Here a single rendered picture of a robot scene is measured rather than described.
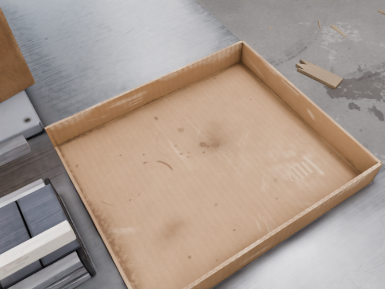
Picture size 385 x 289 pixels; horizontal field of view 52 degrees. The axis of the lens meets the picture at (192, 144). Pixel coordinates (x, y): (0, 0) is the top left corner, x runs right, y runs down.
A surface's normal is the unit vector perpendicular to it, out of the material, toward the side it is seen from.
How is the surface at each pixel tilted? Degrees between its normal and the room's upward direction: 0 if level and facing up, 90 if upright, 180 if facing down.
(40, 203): 0
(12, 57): 90
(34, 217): 0
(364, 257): 0
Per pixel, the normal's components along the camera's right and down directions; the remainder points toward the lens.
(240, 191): -0.03, -0.61
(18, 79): 0.69, 0.57
